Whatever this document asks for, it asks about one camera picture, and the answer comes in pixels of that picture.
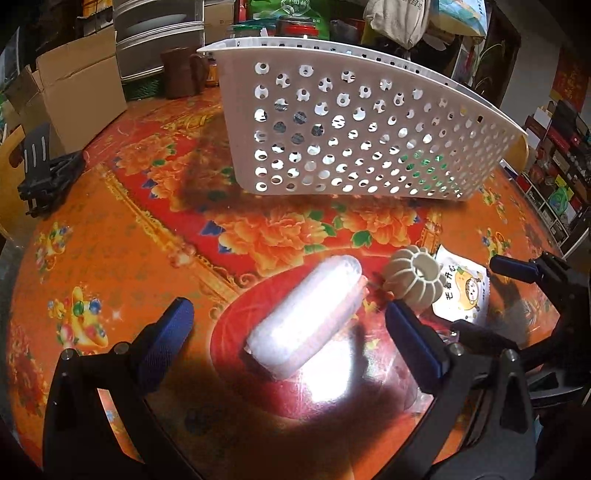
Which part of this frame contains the long white roll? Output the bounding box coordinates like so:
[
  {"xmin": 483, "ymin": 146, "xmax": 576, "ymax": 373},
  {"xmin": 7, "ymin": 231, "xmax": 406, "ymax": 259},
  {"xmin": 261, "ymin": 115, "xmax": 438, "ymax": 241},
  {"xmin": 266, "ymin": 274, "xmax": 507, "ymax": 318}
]
[{"xmin": 245, "ymin": 255, "xmax": 368, "ymax": 381}]

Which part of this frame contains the red floral tablecloth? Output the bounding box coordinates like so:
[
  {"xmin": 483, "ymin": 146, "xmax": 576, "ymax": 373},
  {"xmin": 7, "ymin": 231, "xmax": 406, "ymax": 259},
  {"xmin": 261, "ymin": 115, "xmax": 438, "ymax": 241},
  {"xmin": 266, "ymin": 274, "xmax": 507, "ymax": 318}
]
[{"xmin": 1, "ymin": 90, "xmax": 556, "ymax": 479}]

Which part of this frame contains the left wooden chair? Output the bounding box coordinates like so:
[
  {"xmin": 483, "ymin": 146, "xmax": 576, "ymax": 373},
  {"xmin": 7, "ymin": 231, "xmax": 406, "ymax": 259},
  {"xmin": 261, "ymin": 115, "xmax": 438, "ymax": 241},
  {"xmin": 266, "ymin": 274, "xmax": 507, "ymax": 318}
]
[{"xmin": 1, "ymin": 125, "xmax": 30, "ymax": 246}]

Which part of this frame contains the green shopping bag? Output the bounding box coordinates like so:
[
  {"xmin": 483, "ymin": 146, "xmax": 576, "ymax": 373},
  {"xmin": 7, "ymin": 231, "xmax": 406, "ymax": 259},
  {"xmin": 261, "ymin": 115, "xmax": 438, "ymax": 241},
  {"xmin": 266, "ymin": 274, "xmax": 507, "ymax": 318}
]
[{"xmin": 247, "ymin": 0, "xmax": 331, "ymax": 40}]

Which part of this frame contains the blue printed tote bag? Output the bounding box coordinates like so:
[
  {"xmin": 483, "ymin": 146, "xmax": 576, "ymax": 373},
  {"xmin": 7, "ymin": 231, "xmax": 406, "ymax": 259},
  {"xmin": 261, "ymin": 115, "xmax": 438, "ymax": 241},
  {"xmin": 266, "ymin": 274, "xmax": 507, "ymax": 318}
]
[{"xmin": 430, "ymin": 0, "xmax": 488, "ymax": 38}]

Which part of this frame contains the white ribbed round ball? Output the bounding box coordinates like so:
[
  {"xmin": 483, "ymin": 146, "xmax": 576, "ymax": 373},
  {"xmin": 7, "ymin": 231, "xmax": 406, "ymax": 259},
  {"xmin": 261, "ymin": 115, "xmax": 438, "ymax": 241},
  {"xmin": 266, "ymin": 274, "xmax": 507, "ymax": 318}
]
[{"xmin": 382, "ymin": 245, "xmax": 445, "ymax": 313}]

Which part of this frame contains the right wooden chair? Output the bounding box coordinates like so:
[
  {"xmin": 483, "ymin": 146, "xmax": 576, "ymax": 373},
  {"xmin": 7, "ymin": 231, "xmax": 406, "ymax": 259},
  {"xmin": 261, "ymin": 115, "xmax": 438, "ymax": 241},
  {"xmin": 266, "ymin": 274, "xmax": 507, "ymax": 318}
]
[{"xmin": 503, "ymin": 135, "xmax": 529, "ymax": 174}]

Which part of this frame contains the white perforated plastic basket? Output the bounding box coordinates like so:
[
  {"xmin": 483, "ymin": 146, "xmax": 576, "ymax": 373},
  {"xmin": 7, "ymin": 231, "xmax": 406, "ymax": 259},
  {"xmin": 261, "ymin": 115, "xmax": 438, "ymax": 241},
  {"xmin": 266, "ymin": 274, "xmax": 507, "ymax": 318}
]
[{"xmin": 202, "ymin": 37, "xmax": 527, "ymax": 201}]

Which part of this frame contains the brown cardboard box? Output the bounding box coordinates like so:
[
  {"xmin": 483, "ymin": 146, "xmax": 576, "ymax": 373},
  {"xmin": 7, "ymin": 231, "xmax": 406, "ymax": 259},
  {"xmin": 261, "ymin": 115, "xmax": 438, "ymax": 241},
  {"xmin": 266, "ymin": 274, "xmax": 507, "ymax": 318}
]
[{"xmin": 5, "ymin": 26, "xmax": 127, "ymax": 157}]

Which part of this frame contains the red wall poster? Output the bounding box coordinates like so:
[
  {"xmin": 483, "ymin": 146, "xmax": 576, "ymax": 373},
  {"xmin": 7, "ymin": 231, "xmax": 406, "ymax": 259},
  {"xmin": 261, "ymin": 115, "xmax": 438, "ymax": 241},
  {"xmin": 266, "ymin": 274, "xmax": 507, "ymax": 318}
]
[{"xmin": 550, "ymin": 45, "xmax": 590, "ymax": 113}]

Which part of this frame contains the brown ceramic mug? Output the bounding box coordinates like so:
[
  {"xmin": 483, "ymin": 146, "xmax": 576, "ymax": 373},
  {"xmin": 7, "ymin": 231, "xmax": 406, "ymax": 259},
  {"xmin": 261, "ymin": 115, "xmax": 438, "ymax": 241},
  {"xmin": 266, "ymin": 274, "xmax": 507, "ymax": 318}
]
[{"xmin": 160, "ymin": 47, "xmax": 209, "ymax": 99}]

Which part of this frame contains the clear purple plastic pouch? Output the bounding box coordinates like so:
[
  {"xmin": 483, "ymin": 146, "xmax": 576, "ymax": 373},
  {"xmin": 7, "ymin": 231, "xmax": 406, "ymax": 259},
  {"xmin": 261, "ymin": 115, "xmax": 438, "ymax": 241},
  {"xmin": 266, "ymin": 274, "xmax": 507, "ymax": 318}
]
[{"xmin": 384, "ymin": 350, "xmax": 433, "ymax": 415}]

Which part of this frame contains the beige canvas tote bag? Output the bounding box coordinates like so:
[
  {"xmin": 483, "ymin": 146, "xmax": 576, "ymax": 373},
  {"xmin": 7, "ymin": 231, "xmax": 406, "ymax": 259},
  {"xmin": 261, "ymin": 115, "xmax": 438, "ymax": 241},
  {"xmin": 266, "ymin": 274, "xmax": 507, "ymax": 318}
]
[{"xmin": 363, "ymin": 0, "xmax": 431, "ymax": 50}]

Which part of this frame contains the red lid glass jar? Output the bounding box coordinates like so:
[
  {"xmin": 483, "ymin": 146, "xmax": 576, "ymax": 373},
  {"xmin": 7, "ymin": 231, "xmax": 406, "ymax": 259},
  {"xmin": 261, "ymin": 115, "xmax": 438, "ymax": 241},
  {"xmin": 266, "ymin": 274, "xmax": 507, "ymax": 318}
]
[{"xmin": 276, "ymin": 16, "xmax": 318, "ymax": 38}]

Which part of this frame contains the white cube shelf unit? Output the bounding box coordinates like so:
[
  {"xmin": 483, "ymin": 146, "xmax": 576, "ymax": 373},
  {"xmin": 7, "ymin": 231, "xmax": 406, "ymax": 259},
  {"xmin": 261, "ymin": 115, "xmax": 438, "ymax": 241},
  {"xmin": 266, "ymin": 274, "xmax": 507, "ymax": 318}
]
[{"xmin": 517, "ymin": 100, "xmax": 590, "ymax": 258}]

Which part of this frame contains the yellow cartoon white packet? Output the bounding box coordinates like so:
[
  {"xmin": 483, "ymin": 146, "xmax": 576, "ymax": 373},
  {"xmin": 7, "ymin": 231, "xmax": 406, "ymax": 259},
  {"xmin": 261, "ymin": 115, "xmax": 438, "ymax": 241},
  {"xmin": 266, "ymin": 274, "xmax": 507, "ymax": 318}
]
[{"xmin": 432, "ymin": 245, "xmax": 490, "ymax": 324}]

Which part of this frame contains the grey stacked drawer unit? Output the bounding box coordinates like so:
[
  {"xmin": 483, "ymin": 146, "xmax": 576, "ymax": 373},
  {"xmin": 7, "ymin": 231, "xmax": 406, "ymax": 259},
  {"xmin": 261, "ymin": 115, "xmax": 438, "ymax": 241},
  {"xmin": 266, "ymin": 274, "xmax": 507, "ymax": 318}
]
[{"xmin": 113, "ymin": 0, "xmax": 205, "ymax": 83}]

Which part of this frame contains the wooden chair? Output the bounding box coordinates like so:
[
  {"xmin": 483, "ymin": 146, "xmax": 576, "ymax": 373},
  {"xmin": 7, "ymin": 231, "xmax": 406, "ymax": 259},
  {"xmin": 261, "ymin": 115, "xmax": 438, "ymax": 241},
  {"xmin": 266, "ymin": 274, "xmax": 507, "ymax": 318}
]
[
  {"xmin": 503, "ymin": 135, "xmax": 529, "ymax": 174},
  {"xmin": 1, "ymin": 125, "xmax": 30, "ymax": 246}
]

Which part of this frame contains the black phone stand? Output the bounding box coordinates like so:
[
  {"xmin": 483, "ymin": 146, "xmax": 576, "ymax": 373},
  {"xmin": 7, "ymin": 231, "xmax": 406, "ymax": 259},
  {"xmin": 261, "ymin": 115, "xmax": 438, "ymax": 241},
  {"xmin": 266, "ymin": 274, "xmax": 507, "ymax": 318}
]
[{"xmin": 17, "ymin": 123, "xmax": 86, "ymax": 218}]

